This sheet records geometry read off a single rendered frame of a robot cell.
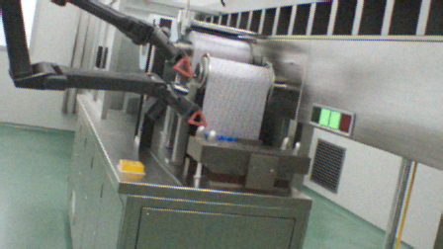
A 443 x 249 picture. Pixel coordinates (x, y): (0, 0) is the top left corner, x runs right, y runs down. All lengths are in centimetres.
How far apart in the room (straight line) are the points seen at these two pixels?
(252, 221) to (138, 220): 37
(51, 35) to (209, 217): 587
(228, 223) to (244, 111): 44
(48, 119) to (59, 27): 129
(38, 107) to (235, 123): 566
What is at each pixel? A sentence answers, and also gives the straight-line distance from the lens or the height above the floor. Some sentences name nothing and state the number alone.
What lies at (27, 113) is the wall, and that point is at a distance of 735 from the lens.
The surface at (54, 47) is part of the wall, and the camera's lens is 727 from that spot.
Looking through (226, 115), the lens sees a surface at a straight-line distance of 183.
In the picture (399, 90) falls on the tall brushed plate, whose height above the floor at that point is 131.
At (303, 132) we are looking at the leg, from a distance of 212.
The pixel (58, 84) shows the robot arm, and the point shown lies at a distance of 151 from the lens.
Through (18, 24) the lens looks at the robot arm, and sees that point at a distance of 143.
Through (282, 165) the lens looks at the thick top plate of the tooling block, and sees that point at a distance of 173.
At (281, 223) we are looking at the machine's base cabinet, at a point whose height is 81.
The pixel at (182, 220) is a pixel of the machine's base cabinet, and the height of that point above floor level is 79.
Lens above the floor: 127
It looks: 6 degrees down
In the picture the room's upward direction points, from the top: 10 degrees clockwise
